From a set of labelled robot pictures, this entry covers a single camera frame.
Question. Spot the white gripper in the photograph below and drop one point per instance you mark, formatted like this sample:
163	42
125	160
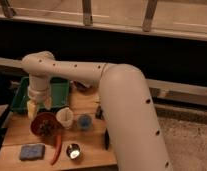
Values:
39	90

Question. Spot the dark grape bunch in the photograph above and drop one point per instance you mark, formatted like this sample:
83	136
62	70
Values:
47	128

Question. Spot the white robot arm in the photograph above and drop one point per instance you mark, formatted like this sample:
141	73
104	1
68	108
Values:
125	99

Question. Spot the red bowl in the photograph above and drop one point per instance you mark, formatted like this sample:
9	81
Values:
39	119

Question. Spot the brown bowl with sponge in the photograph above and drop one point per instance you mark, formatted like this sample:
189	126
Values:
82	87

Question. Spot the small blue bowl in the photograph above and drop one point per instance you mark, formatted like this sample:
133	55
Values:
84	122

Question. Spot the green plastic tray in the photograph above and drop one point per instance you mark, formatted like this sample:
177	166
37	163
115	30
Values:
59	93

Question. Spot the white cup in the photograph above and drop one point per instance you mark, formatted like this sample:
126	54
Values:
65	117

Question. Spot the red chili pepper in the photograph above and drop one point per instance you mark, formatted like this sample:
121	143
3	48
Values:
58	147

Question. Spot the wooden table board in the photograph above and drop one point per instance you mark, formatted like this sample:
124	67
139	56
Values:
91	142

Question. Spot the blue sponge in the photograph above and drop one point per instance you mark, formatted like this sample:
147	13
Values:
32	152

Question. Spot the small metal cup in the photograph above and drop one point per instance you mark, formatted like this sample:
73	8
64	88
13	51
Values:
73	151

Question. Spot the black brush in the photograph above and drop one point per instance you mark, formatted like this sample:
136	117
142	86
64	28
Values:
99	113

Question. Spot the black handled knife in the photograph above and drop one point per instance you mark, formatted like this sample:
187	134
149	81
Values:
106	140

